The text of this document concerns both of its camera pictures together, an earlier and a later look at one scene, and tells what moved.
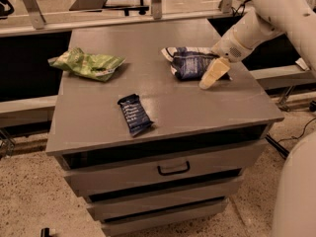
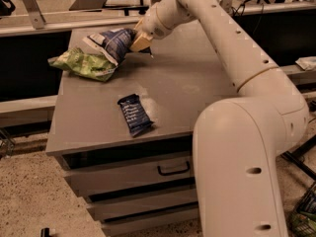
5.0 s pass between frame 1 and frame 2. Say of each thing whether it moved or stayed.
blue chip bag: moved
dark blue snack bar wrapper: stayed
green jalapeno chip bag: stayed
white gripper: moved
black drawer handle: stayed
